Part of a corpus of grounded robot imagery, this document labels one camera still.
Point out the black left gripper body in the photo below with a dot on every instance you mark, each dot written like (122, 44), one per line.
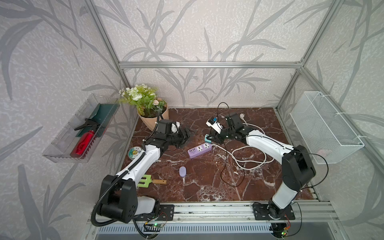
(177, 139)

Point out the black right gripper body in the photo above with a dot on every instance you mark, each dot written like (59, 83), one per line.
(226, 133)

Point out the teal usb charger plug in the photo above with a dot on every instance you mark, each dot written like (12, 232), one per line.
(207, 140)

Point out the purple power strip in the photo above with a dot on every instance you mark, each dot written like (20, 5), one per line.
(199, 150)

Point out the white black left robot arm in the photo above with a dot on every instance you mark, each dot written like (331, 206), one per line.
(118, 200)

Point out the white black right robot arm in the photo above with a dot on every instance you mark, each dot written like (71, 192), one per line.
(296, 164)

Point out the round green tape roll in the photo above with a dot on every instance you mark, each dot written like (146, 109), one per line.
(134, 152)

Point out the artificial white flower plant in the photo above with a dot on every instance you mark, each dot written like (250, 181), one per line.
(145, 99)

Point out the red spray bottle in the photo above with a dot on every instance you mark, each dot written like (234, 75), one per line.
(83, 144)

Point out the green garden fork wooden handle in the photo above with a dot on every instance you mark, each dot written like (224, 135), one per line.
(146, 180)

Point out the white wire mesh basket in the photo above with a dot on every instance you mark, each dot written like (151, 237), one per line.
(324, 130)

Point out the clear plastic wall bin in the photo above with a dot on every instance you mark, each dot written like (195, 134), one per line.
(79, 138)

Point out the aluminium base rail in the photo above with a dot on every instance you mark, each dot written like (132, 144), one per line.
(242, 212)

